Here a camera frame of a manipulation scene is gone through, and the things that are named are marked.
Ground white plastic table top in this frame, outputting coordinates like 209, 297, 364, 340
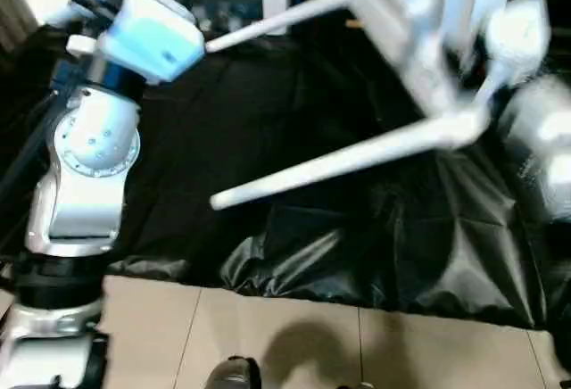
343, 0, 520, 145

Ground black plastic table mat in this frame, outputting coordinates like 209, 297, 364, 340
0, 14, 571, 329

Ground white plastic table leg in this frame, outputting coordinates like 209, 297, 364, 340
209, 108, 492, 211
203, 0, 356, 54

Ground dark shoe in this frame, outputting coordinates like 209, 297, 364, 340
205, 357, 265, 389

